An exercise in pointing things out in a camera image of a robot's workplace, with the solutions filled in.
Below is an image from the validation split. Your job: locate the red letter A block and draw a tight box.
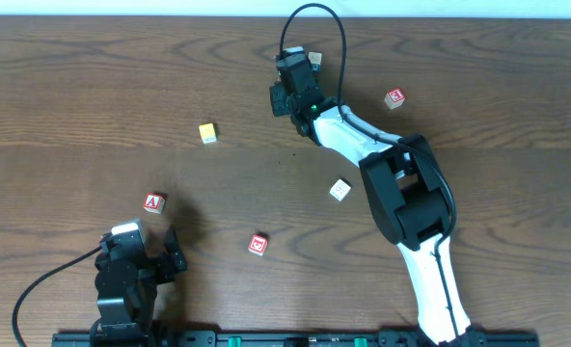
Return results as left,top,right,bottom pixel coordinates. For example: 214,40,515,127
143,193,166,214

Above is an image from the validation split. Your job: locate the red block turning blue 2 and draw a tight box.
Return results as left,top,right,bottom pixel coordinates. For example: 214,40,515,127
384,88,406,110

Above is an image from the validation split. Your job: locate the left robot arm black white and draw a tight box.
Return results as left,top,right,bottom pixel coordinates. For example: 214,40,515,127
89,221,187,346

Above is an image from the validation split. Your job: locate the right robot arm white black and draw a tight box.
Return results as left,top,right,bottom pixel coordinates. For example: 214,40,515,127
270,47,471,345

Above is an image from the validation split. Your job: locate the blue and white block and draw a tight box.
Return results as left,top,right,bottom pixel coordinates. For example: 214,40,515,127
308,52,322,72

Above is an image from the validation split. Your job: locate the red block near front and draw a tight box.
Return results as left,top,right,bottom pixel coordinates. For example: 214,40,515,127
248,234,268,256

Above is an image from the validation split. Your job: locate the yellow wooden block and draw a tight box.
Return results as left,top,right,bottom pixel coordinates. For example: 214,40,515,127
199,123,217,145

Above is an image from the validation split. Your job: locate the plain white wooden block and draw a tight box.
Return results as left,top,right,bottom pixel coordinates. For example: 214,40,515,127
329,178,351,201

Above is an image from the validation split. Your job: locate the black mounting rail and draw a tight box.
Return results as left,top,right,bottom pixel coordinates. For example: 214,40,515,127
51,329,541,347

